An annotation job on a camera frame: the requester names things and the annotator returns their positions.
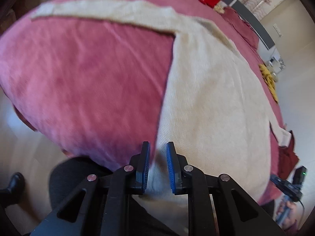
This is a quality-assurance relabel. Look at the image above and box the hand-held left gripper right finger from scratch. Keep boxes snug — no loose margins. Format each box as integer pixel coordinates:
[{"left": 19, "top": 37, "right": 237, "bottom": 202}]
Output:
[{"left": 166, "top": 142, "right": 288, "bottom": 236}]

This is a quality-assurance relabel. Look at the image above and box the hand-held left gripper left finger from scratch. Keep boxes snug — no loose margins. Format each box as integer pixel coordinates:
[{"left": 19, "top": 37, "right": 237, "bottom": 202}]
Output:
[{"left": 30, "top": 141, "right": 151, "bottom": 236}]

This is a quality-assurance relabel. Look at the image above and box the cream knit garment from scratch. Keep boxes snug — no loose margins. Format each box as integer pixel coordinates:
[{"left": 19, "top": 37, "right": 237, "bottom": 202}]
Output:
[{"left": 31, "top": 0, "right": 292, "bottom": 206}]

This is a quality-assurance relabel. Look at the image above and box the person's right hand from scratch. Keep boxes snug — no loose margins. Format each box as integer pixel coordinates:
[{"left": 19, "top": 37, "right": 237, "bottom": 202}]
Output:
[{"left": 276, "top": 200, "right": 300, "bottom": 230}]

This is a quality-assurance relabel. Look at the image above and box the dark red cloth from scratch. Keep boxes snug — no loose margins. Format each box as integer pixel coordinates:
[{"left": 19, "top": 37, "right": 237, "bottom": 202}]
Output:
[{"left": 278, "top": 130, "right": 300, "bottom": 180}]

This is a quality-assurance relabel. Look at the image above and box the pink bed blanket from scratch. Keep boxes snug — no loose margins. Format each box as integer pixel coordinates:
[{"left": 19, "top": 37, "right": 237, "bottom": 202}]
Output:
[{"left": 0, "top": 0, "right": 287, "bottom": 206}]

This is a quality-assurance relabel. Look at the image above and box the yellow cloth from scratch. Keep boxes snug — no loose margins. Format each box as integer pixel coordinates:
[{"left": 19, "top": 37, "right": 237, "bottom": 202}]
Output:
[{"left": 258, "top": 63, "right": 280, "bottom": 104}]

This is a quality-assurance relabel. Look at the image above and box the person's black shoe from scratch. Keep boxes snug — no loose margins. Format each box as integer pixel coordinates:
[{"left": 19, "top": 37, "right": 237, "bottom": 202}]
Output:
[{"left": 0, "top": 172, "right": 25, "bottom": 208}]

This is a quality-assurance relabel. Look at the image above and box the crumpled pink cloth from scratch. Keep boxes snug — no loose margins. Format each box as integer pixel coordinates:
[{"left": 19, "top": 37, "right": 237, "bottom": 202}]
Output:
[{"left": 221, "top": 7, "right": 262, "bottom": 54}]

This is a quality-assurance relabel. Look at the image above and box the grey headboard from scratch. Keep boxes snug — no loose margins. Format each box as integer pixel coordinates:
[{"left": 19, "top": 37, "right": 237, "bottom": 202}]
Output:
[{"left": 207, "top": 0, "right": 275, "bottom": 50}]

